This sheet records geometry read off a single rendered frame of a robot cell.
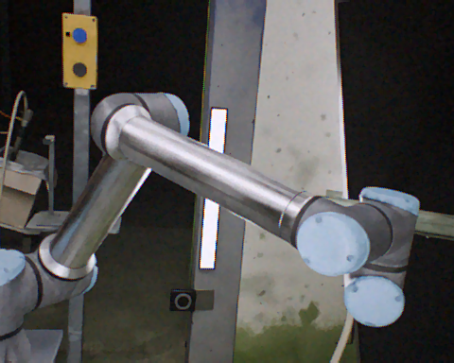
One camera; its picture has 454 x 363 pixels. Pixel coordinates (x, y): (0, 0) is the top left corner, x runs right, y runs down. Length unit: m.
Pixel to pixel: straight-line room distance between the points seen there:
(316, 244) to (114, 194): 0.66
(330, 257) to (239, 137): 1.35
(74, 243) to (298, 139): 1.01
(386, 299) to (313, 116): 1.29
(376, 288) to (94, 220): 0.74
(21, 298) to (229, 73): 1.06
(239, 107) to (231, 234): 0.50
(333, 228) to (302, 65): 1.39
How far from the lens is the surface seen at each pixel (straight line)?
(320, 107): 2.17
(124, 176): 1.32
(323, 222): 0.80
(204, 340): 2.37
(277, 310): 2.36
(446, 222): 1.28
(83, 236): 1.47
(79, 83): 2.24
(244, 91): 2.10
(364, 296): 0.96
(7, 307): 1.55
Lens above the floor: 1.47
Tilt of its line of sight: 13 degrees down
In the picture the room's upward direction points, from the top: 5 degrees clockwise
